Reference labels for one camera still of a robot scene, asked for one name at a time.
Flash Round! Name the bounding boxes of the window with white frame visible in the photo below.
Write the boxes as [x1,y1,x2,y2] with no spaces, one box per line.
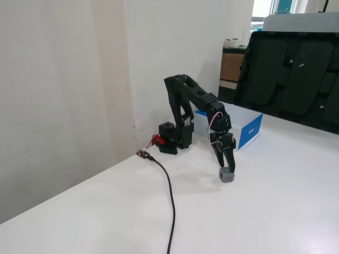
[249,0,339,33]

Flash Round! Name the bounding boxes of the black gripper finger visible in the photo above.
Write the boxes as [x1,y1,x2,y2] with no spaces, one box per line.
[224,148,237,175]
[212,147,226,168]

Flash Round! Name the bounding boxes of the dark green cabinet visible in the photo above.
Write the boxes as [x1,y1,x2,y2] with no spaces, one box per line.
[218,45,249,104]

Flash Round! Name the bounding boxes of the brown cardboard box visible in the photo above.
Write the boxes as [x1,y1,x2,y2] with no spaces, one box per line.
[220,52,246,83]

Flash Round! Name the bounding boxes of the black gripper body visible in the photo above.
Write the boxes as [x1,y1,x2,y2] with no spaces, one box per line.
[209,130,237,157]

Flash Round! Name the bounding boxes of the black plastic tray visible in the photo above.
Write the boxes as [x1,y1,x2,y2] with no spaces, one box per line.
[232,31,339,134]

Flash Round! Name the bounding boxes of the red clamp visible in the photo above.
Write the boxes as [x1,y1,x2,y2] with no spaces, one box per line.
[149,134,167,146]

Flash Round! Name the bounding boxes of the white and red servo wires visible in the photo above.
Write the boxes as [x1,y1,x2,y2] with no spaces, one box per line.
[207,111,226,146]

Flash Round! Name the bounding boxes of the black power cable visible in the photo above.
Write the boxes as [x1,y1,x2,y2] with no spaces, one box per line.
[147,155,177,254]

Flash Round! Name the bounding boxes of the gray rounded panel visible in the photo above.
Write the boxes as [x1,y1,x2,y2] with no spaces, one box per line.
[263,11,339,34]

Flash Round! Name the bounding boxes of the blue and white cardboard box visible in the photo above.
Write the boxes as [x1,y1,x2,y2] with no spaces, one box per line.
[193,101,264,152]

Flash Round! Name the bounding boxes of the gray cube block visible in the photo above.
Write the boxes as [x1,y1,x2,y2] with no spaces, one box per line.
[218,166,235,184]

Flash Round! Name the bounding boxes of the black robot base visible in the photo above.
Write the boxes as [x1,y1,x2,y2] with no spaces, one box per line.
[158,116,195,156]

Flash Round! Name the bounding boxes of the small controller board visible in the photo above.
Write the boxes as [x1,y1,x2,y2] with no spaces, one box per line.
[135,149,156,162]

